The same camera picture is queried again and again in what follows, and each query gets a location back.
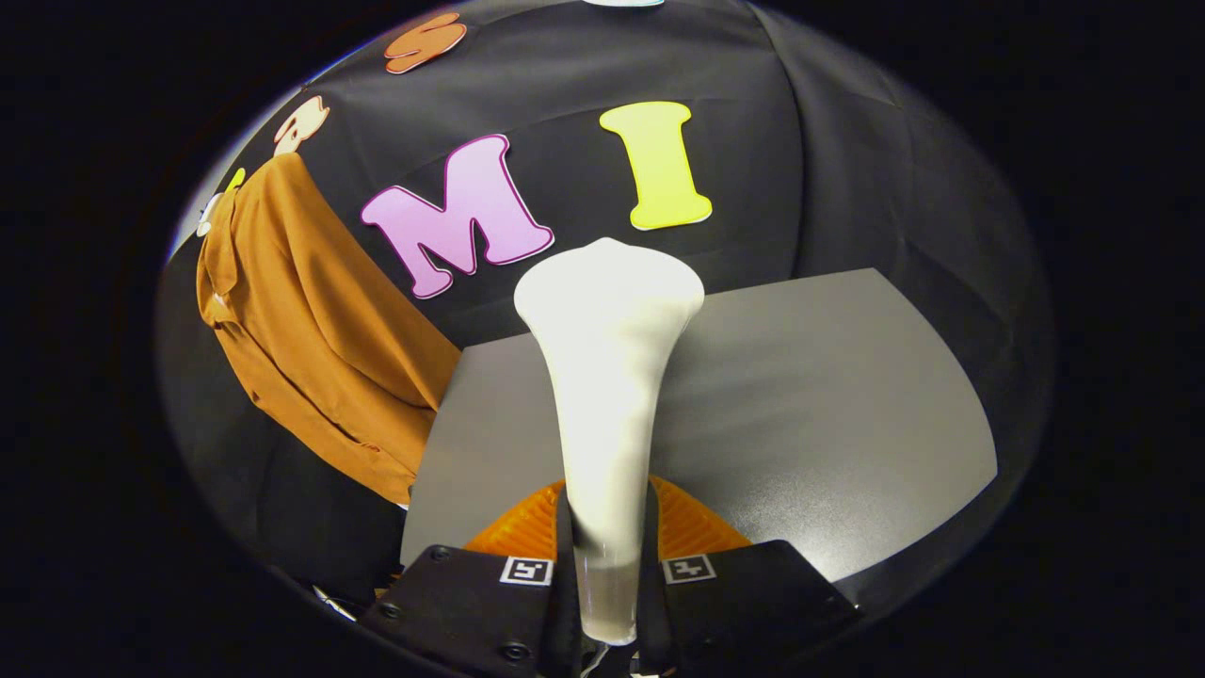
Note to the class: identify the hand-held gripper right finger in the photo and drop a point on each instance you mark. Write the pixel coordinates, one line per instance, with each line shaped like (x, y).
(651, 612)

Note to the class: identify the white mannequin torso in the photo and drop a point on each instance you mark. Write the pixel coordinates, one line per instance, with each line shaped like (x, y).
(207, 215)

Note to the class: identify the grey drawer cabinet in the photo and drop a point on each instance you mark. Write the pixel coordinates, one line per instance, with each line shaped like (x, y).
(800, 395)

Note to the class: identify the white garment steamer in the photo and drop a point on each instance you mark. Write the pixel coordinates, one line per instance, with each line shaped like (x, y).
(607, 377)

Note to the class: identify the black backdrop cloth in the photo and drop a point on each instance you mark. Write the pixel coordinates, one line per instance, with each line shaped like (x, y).
(847, 169)

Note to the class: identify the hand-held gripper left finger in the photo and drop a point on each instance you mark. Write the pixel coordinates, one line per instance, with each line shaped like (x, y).
(565, 612)

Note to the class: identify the brown button shirt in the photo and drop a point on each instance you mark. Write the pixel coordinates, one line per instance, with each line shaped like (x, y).
(311, 320)

